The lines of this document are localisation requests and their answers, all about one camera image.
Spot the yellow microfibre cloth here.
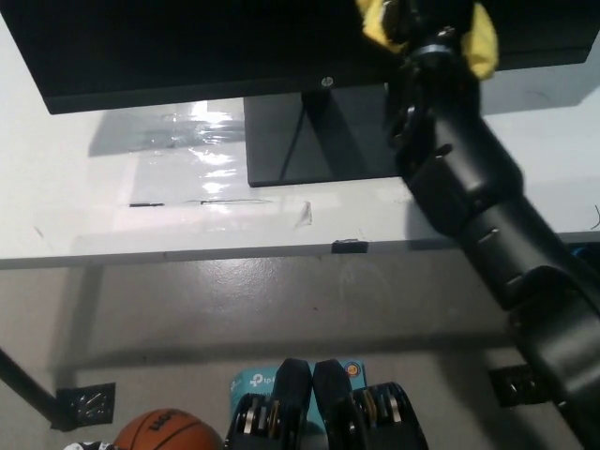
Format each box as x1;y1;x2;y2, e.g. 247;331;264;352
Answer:
354;0;501;82

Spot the orange basketball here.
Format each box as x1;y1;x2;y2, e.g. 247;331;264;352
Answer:
113;408;224;450

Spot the white desk leg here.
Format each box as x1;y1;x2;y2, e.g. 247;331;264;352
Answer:
60;266;102;371

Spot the black box with blue part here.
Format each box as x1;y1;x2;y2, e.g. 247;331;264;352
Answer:
564;243;600;271

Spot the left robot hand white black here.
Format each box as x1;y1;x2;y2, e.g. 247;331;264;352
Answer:
63;439;116;450

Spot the small clear tape piece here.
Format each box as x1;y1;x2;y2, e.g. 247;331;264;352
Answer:
293;200;314;230

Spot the black floor tape patch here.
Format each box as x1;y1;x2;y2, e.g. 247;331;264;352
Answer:
487;364;563;409
49;382;117;430

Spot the black HP monitor with stand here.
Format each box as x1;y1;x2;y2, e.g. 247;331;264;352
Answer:
0;0;594;188

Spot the small black tape strip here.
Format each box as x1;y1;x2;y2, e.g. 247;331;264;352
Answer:
331;238;369;255

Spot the clear plastic sheet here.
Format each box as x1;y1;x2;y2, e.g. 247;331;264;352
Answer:
128;100;276;207

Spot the teal tp-link cardboard box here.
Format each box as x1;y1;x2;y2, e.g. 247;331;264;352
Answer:
228;358;368;437

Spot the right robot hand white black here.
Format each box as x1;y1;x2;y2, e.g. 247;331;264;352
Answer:
380;0;474;53

